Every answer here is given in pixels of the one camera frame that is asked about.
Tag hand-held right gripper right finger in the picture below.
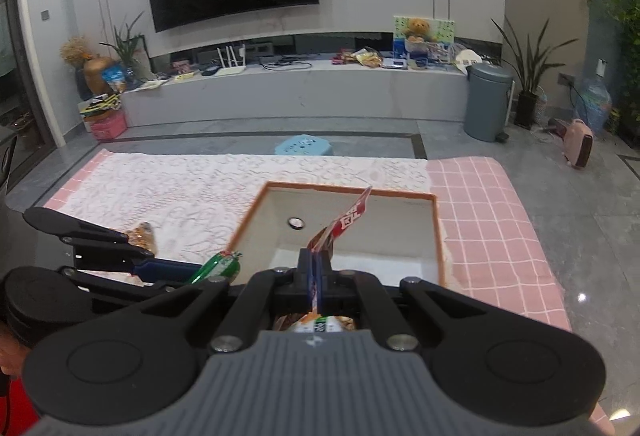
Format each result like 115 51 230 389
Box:
315 249 489 352

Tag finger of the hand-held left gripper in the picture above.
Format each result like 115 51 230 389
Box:
60 239 204 286
61 220 132 247

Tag white router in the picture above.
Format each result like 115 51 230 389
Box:
214 45 247 76

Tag green leafy plant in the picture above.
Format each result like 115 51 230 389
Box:
99 11 149 83

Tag pink checked tablecloth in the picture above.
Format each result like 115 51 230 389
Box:
42 147 617 436

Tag pink box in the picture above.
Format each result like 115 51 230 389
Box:
89 109 129 141

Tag gold vase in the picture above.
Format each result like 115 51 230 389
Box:
82 56 117 98

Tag pink heater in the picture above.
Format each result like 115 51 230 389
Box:
562 118 596 170

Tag glass door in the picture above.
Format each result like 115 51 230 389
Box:
0 0 67 199

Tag potted long-leaf plant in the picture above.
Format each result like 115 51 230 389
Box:
490 15 582 132

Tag orange box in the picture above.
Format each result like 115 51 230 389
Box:
234 181 447 288

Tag white lace tablecloth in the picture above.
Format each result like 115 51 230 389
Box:
65 151 432 288

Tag blue water bottle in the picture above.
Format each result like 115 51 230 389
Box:
574 58 614 137

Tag green sausage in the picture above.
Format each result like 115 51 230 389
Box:
191 250 244 286

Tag red label meat packet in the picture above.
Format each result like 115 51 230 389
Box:
306 185 374 263

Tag grey trash can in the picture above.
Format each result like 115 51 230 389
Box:
463 62 516 143

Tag snack bags on bench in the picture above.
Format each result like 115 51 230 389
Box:
332 46 384 68

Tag dark vase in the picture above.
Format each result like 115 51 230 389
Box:
74 65 94 102

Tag grey stone bench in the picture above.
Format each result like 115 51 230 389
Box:
120 58 472 130

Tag blue snack bag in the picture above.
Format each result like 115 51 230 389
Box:
101 65 129 94

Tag green climbing plant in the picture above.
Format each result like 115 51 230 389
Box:
514 0 640 143

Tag teddy bear picture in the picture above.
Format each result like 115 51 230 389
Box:
392 14 457 45

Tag dried flower bunch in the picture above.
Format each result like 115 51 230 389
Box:
59 35 94 68

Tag red cloth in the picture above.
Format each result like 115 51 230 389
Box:
0 375 42 436

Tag clear packet of peanut brittle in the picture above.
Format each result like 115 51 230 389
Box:
125 221 159 253

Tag blue plastic stool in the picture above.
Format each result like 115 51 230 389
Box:
274 134 334 156

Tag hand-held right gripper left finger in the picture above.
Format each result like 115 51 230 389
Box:
149 249 316 353

